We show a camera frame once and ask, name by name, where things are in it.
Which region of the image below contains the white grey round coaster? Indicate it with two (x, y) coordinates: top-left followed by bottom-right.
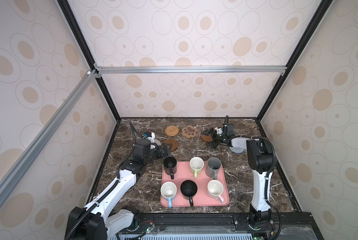
(154, 139), (161, 146)

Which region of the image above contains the grey mug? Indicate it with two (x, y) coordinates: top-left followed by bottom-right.
(206, 158), (222, 180)

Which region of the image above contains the cork paw print coaster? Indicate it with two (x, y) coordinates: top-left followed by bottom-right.
(182, 126), (198, 139)

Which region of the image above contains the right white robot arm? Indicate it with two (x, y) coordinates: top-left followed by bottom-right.
(202, 124), (278, 230)

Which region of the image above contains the small brown wooden coaster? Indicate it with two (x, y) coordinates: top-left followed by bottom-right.
(163, 139), (177, 152)

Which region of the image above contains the brown wooden round coaster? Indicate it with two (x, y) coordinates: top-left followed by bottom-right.
(201, 134), (213, 143)

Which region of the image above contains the woven rattan coaster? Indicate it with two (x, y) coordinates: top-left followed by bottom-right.
(165, 126), (179, 137)

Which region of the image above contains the pink mug white inside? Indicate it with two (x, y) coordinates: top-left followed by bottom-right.
(207, 180), (225, 203)

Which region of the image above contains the blue mug white inside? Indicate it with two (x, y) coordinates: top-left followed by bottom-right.
(160, 182), (177, 208)

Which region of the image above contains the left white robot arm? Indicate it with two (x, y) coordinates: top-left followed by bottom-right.
(64, 139), (172, 240)

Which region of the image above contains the green mug white inside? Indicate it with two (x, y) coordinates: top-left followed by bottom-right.
(190, 157), (205, 179)

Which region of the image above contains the light blue woven coaster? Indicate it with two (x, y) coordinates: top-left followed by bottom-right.
(229, 147), (246, 154)

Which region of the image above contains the black mug back left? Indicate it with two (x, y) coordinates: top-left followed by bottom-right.
(163, 156), (177, 180)

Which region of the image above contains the black corner frame post right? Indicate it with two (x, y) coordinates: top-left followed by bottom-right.
(256, 0), (334, 123)

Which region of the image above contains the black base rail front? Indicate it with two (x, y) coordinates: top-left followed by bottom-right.
(115, 213), (323, 240)

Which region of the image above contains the black corner frame post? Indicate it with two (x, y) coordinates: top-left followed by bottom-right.
(256, 0), (334, 123)
(57, 0), (121, 122)

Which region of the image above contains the black corner frame post left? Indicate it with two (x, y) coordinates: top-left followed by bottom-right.
(57, 0), (121, 122)

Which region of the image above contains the diagonal aluminium rail left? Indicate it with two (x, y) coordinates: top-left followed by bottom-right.
(0, 69), (98, 226)

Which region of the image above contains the pink plastic tray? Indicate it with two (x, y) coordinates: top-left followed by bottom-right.
(160, 161), (230, 208)

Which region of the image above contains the horizontal aluminium rail back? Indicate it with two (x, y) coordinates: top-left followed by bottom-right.
(88, 65), (287, 76)

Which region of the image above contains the black mug front centre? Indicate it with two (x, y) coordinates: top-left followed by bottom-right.
(181, 180), (198, 207)

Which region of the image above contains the black mug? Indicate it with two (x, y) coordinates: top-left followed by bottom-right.
(163, 156), (177, 180)
(181, 180), (198, 207)

